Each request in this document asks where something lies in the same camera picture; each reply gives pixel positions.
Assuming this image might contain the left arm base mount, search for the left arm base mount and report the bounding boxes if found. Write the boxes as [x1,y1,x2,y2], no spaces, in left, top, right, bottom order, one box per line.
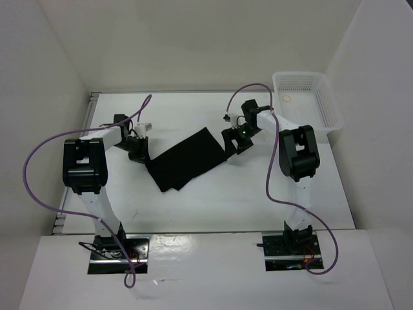
[78,234,150,274]

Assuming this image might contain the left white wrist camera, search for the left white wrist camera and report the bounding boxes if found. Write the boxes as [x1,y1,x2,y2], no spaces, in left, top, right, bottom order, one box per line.
[134,123,152,139]

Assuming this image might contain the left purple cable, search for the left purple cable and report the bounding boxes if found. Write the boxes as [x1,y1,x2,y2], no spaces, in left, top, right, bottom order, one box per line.
[22,94,153,289]

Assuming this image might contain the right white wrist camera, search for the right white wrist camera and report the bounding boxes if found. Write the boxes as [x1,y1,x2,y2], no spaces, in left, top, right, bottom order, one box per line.
[223,114,244,129]

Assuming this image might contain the black skirt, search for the black skirt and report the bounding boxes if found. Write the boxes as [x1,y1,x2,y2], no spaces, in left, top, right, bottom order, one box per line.
[146,127,226,192]

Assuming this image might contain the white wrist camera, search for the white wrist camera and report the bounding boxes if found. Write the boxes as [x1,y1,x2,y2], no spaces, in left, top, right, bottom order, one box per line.
[134,123,152,139]
[223,114,244,129]

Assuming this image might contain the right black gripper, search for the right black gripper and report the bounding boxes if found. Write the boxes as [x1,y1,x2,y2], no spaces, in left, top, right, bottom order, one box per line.
[222,123,262,160]

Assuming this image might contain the white plastic basket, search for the white plastic basket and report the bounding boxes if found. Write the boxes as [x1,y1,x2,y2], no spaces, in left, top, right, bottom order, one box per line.
[272,71,344,134]

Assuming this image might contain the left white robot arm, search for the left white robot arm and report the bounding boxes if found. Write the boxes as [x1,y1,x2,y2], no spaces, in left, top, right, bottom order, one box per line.
[63,114,152,258]

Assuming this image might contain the aluminium table edge rail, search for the aluminium table edge rail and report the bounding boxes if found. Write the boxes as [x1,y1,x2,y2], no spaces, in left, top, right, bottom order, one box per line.
[50,92,101,236]

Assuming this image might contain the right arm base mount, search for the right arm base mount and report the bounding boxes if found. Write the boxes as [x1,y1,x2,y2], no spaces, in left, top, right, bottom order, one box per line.
[256,232,324,272]

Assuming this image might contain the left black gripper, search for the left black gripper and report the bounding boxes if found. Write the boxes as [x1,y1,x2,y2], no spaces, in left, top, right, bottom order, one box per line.
[114,136,151,166]

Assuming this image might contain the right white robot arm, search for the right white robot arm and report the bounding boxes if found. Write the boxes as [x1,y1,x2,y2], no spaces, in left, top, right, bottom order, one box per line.
[221,99,320,254]

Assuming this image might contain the orange rubber band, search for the orange rubber band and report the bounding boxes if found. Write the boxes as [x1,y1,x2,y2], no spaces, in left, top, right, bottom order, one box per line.
[282,95,292,102]

